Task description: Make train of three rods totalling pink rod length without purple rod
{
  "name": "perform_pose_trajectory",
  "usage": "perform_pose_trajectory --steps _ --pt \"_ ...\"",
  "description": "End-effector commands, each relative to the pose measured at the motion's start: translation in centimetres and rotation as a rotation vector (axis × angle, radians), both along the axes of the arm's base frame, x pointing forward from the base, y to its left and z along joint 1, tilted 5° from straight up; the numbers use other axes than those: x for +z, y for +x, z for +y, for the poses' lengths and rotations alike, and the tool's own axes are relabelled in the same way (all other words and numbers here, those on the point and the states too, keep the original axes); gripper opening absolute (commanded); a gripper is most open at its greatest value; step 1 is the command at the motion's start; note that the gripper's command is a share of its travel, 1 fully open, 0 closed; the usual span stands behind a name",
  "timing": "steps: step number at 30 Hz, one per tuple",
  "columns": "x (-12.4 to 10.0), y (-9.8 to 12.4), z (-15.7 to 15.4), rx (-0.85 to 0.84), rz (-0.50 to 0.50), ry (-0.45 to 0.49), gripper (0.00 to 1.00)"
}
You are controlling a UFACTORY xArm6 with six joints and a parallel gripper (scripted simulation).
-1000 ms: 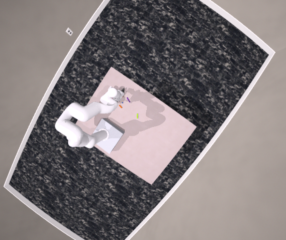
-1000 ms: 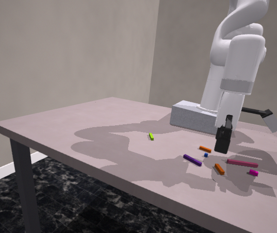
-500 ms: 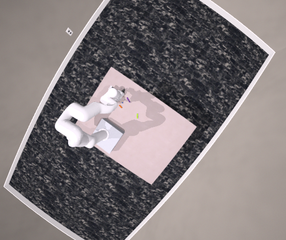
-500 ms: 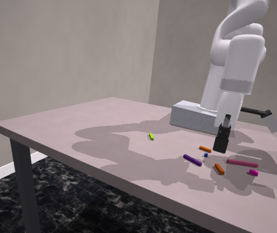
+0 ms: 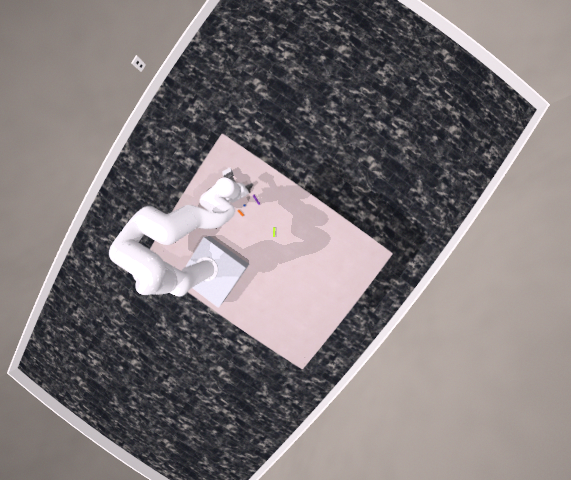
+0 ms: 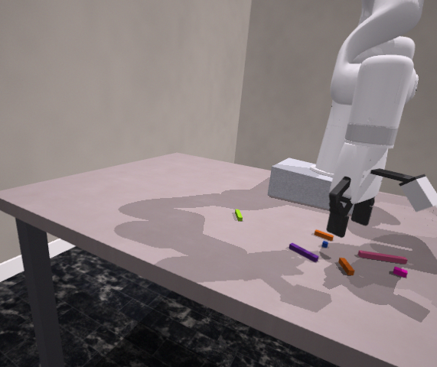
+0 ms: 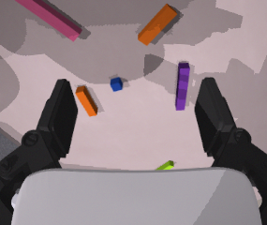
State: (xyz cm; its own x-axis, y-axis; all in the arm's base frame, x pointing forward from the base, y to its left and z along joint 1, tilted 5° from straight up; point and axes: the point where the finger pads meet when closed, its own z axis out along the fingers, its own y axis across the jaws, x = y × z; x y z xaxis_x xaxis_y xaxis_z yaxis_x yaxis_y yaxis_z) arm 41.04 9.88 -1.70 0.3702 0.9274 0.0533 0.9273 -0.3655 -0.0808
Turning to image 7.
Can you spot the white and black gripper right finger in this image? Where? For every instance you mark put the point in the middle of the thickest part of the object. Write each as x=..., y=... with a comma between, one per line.
x=230, y=146

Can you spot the pink rod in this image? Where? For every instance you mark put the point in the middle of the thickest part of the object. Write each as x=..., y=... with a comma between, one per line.
x=52, y=17

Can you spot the lime green rod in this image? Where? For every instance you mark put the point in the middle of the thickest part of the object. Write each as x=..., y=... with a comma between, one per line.
x=168, y=165

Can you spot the purple rod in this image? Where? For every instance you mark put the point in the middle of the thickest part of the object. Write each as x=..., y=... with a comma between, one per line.
x=182, y=84

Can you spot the small blue block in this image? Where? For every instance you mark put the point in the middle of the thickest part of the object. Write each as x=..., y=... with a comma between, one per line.
x=116, y=84

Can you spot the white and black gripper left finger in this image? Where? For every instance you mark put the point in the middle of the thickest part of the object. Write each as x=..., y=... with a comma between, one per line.
x=41, y=148

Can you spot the orange rectangular bar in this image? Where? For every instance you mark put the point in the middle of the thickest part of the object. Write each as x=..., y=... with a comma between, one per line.
x=161, y=19
x=86, y=100

